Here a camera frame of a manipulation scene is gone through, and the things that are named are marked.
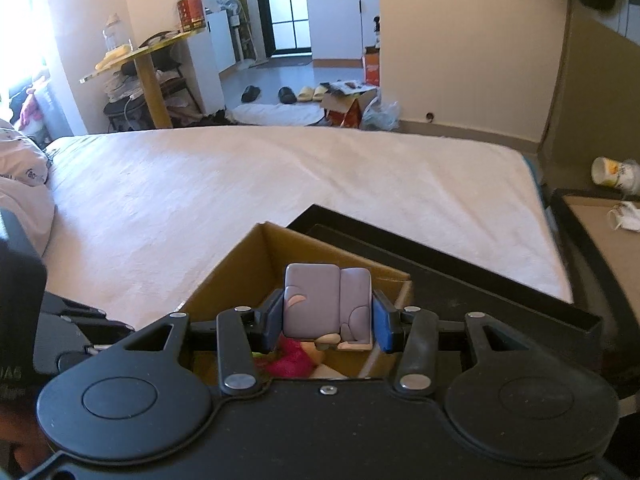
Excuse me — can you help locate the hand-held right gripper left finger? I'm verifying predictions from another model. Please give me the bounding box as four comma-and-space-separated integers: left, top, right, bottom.
121, 287, 286, 397

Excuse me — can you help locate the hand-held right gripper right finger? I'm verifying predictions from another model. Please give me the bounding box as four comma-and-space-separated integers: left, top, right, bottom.
371, 288, 521, 397

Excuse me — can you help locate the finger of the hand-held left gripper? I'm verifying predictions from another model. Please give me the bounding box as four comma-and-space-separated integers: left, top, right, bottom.
42, 291, 137, 361

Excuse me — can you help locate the pink dinosaur toy figure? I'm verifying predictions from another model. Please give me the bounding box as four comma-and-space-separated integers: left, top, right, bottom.
262, 335, 331, 380

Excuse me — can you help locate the grey block toy figure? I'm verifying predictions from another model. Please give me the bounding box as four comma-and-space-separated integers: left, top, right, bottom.
282, 262, 373, 352

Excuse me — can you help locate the brown cardboard box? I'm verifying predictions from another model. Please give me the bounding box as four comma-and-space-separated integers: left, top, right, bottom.
176, 221, 413, 381

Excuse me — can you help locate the pale printed duvet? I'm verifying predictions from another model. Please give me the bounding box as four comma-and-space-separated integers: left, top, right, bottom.
0, 120, 56, 261

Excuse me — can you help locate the black tray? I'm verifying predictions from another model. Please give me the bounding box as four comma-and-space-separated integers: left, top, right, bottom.
287, 203, 603, 371

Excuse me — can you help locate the white mattress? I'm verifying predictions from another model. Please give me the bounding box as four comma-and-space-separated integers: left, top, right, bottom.
40, 125, 573, 331

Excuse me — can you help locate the pink cloth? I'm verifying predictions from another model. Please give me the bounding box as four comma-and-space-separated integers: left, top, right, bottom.
20, 92, 43, 128

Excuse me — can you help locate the black chair with clutter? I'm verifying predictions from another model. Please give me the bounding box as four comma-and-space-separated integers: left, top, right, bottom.
102, 67, 201, 133

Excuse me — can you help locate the clear plastic bag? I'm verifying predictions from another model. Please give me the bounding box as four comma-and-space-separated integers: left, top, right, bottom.
361, 100, 401, 132

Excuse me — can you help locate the white floor rug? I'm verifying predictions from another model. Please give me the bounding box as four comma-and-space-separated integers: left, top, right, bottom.
232, 102, 326, 127

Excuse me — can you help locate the open cardboard box with papers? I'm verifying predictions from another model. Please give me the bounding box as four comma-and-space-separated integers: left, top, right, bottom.
320, 80, 377, 127

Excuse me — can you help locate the black side table brown top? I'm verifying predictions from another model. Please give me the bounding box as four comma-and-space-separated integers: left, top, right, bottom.
550, 187, 640, 401

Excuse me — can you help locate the yellow round table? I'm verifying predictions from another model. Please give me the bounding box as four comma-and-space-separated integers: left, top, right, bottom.
80, 30, 206, 129

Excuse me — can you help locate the orange box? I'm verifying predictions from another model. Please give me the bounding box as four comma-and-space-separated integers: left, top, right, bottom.
362, 47, 381, 87

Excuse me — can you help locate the white face mask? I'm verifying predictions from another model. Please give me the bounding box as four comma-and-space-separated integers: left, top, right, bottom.
606, 201, 640, 233

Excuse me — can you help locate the stack of paper cups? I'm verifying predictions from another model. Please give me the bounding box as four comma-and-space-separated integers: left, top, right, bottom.
591, 156, 640, 193

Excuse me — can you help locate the white small cabinet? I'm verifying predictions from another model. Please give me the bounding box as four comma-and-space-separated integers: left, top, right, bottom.
207, 10, 238, 76

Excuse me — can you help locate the brown cardboard panel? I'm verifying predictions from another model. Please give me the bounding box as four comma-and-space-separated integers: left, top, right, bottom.
542, 0, 640, 196

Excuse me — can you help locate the white standing fan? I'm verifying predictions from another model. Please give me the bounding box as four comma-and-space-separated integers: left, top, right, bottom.
220, 0, 256, 71

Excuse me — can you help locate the white kitchen cabinet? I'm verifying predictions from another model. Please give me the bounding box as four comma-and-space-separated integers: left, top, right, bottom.
305, 0, 381, 61

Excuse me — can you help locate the black framed glass door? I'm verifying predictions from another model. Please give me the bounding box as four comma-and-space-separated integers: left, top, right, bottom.
252, 0, 316, 61

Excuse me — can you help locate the red canister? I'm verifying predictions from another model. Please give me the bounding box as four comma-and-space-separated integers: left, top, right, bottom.
177, 0, 207, 32

